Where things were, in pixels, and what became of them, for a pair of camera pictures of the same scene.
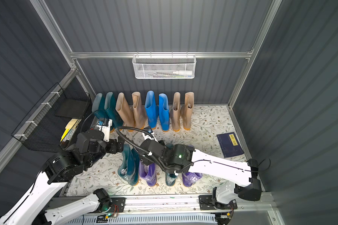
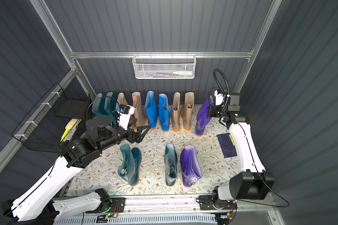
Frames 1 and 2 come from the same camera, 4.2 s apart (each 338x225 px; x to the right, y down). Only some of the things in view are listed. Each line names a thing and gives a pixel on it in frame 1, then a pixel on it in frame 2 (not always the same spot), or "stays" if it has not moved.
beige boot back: (139, 111) stays
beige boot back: (186, 109) stays
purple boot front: (148, 173) to (202, 119)
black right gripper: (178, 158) to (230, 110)
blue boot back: (152, 109) stays
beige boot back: (175, 113) stays
